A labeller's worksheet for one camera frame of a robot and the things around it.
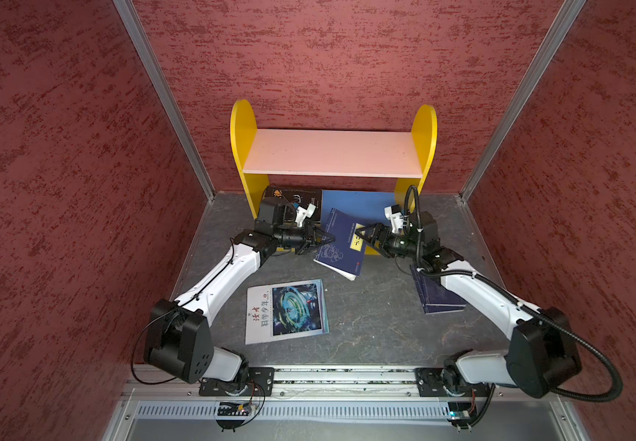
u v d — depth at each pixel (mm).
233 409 715
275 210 622
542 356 406
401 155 757
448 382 667
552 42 759
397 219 756
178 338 416
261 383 736
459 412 706
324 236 741
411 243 687
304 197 947
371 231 715
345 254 727
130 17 715
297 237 689
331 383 757
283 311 873
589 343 379
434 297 897
